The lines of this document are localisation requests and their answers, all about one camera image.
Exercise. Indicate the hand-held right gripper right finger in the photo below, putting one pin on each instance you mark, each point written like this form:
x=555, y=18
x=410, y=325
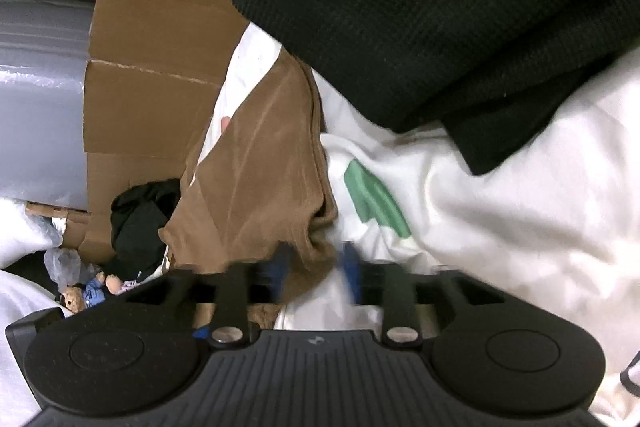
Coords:
x=352, y=277

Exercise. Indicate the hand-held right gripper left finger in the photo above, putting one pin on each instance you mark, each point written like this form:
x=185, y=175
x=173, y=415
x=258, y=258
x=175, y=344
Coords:
x=281, y=269

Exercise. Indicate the brown printed t-shirt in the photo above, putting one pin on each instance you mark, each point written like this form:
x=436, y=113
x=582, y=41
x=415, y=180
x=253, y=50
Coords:
x=260, y=157

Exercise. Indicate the black garment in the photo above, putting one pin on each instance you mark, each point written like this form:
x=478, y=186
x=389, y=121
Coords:
x=140, y=227

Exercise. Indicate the white bear-print blanket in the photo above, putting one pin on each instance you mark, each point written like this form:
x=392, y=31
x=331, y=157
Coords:
x=500, y=232

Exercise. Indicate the small teddy bear toy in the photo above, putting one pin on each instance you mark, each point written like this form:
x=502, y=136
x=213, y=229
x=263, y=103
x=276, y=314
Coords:
x=92, y=294

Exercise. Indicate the clear plastic bag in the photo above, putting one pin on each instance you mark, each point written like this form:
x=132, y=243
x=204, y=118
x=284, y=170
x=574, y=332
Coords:
x=62, y=264

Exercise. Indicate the large cardboard box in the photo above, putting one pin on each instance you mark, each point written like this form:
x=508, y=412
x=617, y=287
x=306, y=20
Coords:
x=150, y=57

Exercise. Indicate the white bubble wrap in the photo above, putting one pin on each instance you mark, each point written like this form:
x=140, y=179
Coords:
x=25, y=232

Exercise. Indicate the black waffle-knit cloth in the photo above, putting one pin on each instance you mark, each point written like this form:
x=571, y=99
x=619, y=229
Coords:
x=400, y=7

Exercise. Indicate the white cloth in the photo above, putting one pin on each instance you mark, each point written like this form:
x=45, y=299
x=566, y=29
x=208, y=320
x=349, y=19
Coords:
x=20, y=357

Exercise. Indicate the grey plastic-wrapped bundle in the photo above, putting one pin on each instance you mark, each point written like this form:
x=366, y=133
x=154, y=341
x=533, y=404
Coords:
x=40, y=107

